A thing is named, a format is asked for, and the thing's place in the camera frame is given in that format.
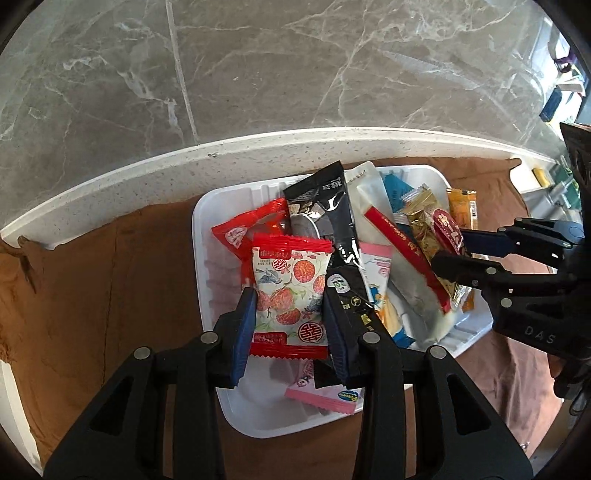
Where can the blue candy packet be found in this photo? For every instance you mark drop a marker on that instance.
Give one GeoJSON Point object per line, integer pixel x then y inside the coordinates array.
{"type": "Point", "coordinates": [397, 194]}

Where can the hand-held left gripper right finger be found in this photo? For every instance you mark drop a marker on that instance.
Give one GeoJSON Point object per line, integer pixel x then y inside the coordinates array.
{"type": "Point", "coordinates": [334, 337]}

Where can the white plastic tray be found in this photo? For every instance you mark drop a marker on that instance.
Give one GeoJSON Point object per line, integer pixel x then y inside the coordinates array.
{"type": "Point", "coordinates": [258, 415]}

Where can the red chocolate ball packet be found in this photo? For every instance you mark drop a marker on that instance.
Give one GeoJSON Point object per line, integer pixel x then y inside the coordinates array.
{"type": "Point", "coordinates": [240, 230]}

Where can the gold packet with red label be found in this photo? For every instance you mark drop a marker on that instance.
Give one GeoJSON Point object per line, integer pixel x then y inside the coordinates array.
{"type": "Point", "coordinates": [425, 226]}

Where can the pink cartoon snack packet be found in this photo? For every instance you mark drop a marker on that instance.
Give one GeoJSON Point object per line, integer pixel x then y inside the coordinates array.
{"type": "Point", "coordinates": [374, 263]}
{"type": "Point", "coordinates": [318, 399]}

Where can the orange snack packet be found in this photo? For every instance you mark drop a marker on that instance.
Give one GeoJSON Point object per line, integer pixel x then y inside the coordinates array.
{"type": "Point", "coordinates": [461, 207]}

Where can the red white fruit-print packet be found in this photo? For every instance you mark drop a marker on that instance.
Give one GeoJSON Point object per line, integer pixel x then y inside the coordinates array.
{"type": "Point", "coordinates": [291, 286]}

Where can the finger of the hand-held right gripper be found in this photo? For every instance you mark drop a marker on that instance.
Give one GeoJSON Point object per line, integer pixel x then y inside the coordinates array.
{"type": "Point", "coordinates": [461, 267]}
{"type": "Point", "coordinates": [485, 242]}

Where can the blue box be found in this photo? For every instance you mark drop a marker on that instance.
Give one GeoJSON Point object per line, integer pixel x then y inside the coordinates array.
{"type": "Point", "coordinates": [551, 106]}

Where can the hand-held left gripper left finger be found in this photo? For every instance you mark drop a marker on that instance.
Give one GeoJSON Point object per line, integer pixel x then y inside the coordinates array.
{"type": "Point", "coordinates": [244, 337]}

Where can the green object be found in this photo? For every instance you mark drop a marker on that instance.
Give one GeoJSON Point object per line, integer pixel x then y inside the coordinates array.
{"type": "Point", "coordinates": [565, 189]}

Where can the long black snack packet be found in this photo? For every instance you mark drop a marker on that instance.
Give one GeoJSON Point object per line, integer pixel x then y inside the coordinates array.
{"type": "Point", "coordinates": [323, 194]}

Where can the brown cloth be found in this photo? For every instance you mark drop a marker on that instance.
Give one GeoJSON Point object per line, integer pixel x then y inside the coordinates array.
{"type": "Point", "coordinates": [115, 277]}

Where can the small yellow block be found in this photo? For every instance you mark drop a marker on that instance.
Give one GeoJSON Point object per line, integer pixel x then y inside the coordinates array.
{"type": "Point", "coordinates": [539, 177]}

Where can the white packet with red stripe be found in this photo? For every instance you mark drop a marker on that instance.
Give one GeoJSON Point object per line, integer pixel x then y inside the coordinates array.
{"type": "Point", "coordinates": [369, 194]}

